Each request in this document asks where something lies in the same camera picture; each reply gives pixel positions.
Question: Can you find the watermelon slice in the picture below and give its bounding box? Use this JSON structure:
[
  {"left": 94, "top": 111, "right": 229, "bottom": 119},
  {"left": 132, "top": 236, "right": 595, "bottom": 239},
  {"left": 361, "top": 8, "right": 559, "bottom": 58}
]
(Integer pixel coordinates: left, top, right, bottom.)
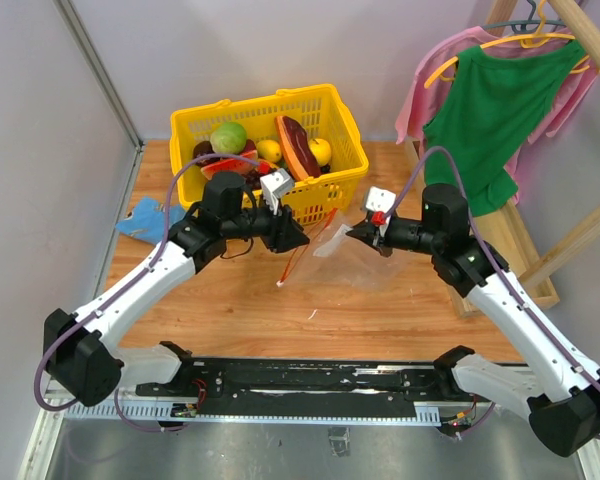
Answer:
[{"left": 197, "top": 154, "right": 259, "bottom": 180}]

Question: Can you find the yellow plastic basket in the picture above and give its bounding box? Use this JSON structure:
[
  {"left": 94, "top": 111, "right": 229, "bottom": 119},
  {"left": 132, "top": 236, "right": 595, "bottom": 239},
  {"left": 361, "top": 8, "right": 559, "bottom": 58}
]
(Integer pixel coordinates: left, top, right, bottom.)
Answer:
[{"left": 169, "top": 83, "right": 370, "bottom": 226}]

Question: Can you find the dark grape bunch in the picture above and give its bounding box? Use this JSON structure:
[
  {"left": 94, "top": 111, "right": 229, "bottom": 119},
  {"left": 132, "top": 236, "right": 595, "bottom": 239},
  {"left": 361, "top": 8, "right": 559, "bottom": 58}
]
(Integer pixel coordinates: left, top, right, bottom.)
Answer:
[{"left": 242, "top": 168, "right": 264, "bottom": 190}]

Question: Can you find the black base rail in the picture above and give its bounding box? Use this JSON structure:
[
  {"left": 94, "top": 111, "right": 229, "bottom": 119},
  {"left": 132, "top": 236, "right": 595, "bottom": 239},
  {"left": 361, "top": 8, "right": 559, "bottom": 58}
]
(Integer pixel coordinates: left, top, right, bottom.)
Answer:
[{"left": 135, "top": 357, "right": 474, "bottom": 422}]

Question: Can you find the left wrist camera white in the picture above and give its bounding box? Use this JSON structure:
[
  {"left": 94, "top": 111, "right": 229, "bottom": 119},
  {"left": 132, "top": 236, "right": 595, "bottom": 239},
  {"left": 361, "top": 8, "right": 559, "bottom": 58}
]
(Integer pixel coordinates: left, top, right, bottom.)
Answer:
[{"left": 260, "top": 169, "right": 295, "bottom": 215}]

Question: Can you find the clear zip top bag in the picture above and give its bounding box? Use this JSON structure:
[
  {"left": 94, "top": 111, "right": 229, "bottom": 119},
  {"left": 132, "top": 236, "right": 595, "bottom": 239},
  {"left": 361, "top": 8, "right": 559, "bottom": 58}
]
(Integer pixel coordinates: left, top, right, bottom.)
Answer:
[{"left": 276, "top": 209, "right": 411, "bottom": 290}]

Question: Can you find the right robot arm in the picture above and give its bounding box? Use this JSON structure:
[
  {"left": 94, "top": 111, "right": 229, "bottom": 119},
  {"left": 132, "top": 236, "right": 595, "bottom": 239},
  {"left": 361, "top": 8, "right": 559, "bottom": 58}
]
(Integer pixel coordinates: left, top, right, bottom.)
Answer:
[{"left": 348, "top": 184, "right": 600, "bottom": 457}]

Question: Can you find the yellow lemon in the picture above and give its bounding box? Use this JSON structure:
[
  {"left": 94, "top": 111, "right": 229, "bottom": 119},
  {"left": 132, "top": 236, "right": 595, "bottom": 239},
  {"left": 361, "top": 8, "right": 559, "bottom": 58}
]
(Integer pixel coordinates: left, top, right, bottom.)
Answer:
[{"left": 256, "top": 139, "right": 283, "bottom": 164}]

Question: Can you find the blue cloth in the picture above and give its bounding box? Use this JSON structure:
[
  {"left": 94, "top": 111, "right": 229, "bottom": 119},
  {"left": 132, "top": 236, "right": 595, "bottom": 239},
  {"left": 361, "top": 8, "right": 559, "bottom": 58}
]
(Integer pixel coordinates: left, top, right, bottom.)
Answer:
[{"left": 116, "top": 197, "right": 185, "bottom": 245}]

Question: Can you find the green tank top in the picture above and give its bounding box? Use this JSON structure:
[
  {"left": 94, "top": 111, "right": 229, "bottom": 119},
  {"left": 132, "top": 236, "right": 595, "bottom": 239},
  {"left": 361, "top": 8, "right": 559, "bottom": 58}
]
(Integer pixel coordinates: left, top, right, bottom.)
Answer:
[{"left": 423, "top": 40, "right": 585, "bottom": 217}]

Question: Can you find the green cabbage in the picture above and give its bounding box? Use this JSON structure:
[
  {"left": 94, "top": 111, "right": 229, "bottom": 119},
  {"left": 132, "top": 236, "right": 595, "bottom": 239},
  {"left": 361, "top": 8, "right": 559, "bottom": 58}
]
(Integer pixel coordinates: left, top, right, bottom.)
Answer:
[{"left": 210, "top": 122, "right": 247, "bottom": 154}]

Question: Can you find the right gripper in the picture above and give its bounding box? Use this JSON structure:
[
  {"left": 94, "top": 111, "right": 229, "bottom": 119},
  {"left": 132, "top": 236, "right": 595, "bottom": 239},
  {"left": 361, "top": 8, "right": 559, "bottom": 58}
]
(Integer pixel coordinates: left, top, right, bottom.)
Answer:
[{"left": 345, "top": 214, "right": 441, "bottom": 258}]

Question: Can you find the dark mangosteen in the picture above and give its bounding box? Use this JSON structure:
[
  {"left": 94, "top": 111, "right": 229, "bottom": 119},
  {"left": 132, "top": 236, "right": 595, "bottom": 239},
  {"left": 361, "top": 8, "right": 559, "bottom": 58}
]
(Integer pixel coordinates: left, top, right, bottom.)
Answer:
[{"left": 192, "top": 140, "right": 214, "bottom": 165}]

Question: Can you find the wooden clothes rack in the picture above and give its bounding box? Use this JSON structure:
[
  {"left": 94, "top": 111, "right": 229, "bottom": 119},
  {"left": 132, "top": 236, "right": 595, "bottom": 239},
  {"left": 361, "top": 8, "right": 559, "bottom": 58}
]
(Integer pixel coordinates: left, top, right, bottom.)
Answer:
[{"left": 403, "top": 0, "right": 600, "bottom": 319}]

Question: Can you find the yellow clothes hanger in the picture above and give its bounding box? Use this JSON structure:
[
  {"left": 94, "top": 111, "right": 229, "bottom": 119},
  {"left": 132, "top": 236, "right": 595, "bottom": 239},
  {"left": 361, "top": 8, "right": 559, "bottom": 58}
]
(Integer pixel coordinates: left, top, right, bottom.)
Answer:
[{"left": 423, "top": 25, "right": 599, "bottom": 112}]

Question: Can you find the aluminium frame post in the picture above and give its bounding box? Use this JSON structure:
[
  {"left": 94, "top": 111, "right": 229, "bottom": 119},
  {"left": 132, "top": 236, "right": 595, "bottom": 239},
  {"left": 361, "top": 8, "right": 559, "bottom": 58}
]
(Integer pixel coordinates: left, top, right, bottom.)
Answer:
[{"left": 54, "top": 0, "right": 145, "bottom": 151}]

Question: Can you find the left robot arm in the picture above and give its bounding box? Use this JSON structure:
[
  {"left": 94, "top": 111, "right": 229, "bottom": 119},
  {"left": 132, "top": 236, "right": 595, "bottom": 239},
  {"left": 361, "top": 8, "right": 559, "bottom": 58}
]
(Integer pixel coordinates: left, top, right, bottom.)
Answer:
[{"left": 36, "top": 170, "right": 309, "bottom": 407}]

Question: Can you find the yellow apple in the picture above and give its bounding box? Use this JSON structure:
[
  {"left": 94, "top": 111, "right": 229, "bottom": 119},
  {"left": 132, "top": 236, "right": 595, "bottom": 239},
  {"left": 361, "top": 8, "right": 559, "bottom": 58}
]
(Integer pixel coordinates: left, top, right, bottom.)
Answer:
[{"left": 309, "top": 138, "right": 332, "bottom": 167}]

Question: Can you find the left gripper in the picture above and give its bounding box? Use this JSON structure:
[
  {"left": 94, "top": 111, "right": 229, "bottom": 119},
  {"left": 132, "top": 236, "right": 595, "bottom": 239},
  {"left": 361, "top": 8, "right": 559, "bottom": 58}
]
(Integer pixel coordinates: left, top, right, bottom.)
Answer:
[{"left": 223, "top": 192, "right": 311, "bottom": 254}]

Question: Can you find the papaya half slice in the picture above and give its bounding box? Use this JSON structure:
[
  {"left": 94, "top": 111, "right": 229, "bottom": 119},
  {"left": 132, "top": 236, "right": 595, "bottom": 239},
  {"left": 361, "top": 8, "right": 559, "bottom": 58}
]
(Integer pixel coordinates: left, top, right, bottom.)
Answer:
[{"left": 274, "top": 115, "right": 321, "bottom": 181}]

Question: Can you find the pink shirt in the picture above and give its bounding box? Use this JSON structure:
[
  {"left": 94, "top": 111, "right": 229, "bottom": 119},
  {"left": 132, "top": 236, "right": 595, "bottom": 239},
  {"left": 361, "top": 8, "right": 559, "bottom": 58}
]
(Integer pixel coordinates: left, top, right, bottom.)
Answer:
[{"left": 395, "top": 27, "right": 598, "bottom": 201}]

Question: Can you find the grey clothes hanger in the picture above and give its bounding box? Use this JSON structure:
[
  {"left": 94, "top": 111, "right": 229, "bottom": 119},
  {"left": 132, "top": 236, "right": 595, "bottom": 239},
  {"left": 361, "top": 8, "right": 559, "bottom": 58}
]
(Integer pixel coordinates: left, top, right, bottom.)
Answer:
[{"left": 482, "top": 0, "right": 565, "bottom": 37}]

